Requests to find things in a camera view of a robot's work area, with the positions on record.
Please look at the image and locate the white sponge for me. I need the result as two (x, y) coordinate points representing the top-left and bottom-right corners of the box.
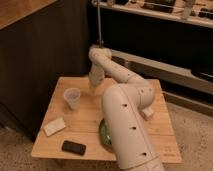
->
(44, 118), (66, 136)

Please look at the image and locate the metal shelf rack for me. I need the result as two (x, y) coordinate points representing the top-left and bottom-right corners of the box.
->
(89, 0), (213, 116)

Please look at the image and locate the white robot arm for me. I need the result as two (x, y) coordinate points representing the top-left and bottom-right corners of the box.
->
(88, 46), (165, 171)

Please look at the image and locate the wooden table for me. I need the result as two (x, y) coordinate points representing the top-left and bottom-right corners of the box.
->
(31, 77), (182, 163)

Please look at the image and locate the white remote control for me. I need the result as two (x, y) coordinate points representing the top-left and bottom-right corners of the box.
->
(142, 108), (154, 120)

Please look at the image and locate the dark wooden cabinet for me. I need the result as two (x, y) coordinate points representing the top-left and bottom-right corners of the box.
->
(0, 0), (89, 139)

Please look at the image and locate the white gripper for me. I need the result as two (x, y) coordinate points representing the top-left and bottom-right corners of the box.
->
(89, 64), (105, 87)

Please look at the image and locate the green bowl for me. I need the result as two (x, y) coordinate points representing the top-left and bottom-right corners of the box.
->
(99, 119), (112, 149)

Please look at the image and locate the black smartphone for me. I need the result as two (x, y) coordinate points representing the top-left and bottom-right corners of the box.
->
(62, 140), (86, 155)

